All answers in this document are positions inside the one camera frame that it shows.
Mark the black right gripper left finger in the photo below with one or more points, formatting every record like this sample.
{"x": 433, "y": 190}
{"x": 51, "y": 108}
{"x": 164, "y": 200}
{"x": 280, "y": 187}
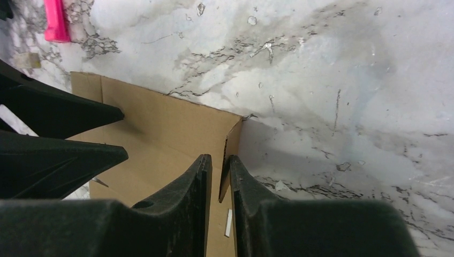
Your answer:
{"x": 171, "y": 222}

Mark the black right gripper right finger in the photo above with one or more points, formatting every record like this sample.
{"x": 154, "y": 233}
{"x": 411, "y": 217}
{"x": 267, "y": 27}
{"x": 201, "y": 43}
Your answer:
{"x": 267, "y": 225}

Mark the pink marker pen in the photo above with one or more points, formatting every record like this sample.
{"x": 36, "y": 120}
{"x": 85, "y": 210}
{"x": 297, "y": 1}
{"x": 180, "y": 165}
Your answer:
{"x": 57, "y": 30}

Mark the brown cardboard box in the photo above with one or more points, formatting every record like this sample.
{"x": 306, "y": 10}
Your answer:
{"x": 163, "y": 136}

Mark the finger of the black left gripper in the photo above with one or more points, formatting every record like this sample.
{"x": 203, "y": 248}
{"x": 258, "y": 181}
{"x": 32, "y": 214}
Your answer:
{"x": 46, "y": 168}
{"x": 51, "y": 112}

